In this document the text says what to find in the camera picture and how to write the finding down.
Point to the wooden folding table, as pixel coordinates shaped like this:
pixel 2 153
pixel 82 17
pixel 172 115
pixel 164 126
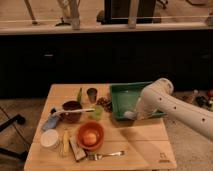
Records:
pixel 138 146

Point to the green plastic tray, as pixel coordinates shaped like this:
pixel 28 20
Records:
pixel 124 97

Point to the dark brown bowl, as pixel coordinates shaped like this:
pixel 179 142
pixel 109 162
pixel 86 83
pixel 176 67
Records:
pixel 70 116

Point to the black chair base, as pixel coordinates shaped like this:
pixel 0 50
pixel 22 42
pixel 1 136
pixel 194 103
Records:
pixel 10 134

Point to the silver fork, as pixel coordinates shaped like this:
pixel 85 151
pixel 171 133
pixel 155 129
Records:
pixel 97 156

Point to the wooden block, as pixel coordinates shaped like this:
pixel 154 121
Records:
pixel 78 152

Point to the blue handled scrubber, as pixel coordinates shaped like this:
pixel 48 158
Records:
pixel 52 121

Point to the white spatula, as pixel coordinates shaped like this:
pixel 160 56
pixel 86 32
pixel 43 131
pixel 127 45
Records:
pixel 73 111

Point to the grey metal cup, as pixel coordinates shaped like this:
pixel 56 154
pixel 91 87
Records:
pixel 92 94

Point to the orange bowl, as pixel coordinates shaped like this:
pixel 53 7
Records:
pixel 90 127

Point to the green pepper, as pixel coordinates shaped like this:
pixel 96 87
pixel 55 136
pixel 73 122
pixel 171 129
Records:
pixel 79 96

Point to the bunch of brown grapes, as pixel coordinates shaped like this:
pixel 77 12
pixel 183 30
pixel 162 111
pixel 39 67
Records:
pixel 105 103

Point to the green cup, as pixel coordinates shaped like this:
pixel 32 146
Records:
pixel 96 114

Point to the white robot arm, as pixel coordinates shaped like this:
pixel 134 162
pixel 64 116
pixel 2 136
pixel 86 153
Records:
pixel 158 96

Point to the orange fruit in bowl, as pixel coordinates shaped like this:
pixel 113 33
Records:
pixel 89 139

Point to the dark cabinet counter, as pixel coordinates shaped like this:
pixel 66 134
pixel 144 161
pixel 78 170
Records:
pixel 33 59

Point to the grey-blue towel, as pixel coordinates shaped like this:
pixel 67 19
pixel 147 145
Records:
pixel 130 115

